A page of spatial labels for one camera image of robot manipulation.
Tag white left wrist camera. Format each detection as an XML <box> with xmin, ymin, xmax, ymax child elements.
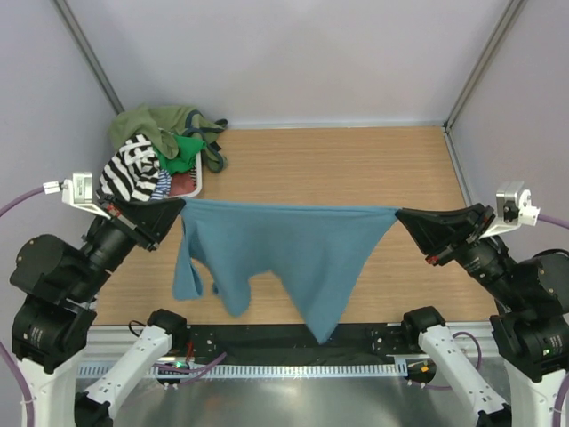
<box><xmin>42</xmin><ymin>172</ymin><xmax>110</xmax><ymax>219</ymax></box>

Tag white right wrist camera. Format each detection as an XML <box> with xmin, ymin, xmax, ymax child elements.
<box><xmin>481</xmin><ymin>181</ymin><xmax>541</xmax><ymax>238</ymax></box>

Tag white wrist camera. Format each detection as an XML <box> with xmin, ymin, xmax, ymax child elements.
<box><xmin>481</xmin><ymin>181</ymin><xmax>541</xmax><ymax>238</ymax></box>
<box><xmin>42</xmin><ymin>172</ymin><xmax>110</xmax><ymax>219</ymax></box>

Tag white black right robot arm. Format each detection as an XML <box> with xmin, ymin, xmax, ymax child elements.
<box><xmin>396</xmin><ymin>202</ymin><xmax>568</xmax><ymax>426</ymax></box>

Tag red tank top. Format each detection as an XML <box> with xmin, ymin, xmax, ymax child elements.
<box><xmin>169</xmin><ymin>172</ymin><xmax>199</xmax><ymax>197</ymax></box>

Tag bright green tank top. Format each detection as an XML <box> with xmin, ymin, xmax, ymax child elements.
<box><xmin>155</xmin><ymin>135</ymin><xmax>206</xmax><ymax>175</ymax></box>

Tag aluminium frame rail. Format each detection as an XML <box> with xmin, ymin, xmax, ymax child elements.
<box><xmin>84</xmin><ymin>321</ymin><xmax>499</xmax><ymax>361</ymax></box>

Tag black white striped tank top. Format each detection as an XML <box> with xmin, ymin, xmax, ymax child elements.
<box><xmin>100</xmin><ymin>134</ymin><xmax>160</xmax><ymax>202</ymax></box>

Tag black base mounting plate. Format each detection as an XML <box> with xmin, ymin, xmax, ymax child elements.
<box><xmin>189</xmin><ymin>323</ymin><xmax>413</xmax><ymax>365</ymax></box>

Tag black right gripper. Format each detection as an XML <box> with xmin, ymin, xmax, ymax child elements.
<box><xmin>397</xmin><ymin>197</ymin><xmax>526</xmax><ymax>304</ymax></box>

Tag blue white striped tank top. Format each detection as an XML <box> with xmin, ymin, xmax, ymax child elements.
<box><xmin>150</xmin><ymin>170</ymin><xmax>172</xmax><ymax>200</ymax></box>

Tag white laundry basket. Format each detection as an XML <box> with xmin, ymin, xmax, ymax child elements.
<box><xmin>184</xmin><ymin>154</ymin><xmax>203</xmax><ymax>198</ymax></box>

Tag perforated cable duct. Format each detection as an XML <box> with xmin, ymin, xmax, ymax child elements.
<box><xmin>77</xmin><ymin>361</ymin><xmax>408</xmax><ymax>380</ymax></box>

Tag olive green tank top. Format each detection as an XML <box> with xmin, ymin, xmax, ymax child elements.
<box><xmin>108</xmin><ymin>104</ymin><xmax>228</xmax><ymax>173</ymax></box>

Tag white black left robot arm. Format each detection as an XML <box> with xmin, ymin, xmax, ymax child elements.
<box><xmin>10</xmin><ymin>196</ymin><xmax>189</xmax><ymax>426</ymax></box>

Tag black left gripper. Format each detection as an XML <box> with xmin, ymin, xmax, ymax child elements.
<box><xmin>70</xmin><ymin>189</ymin><xmax>187</xmax><ymax>298</ymax></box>

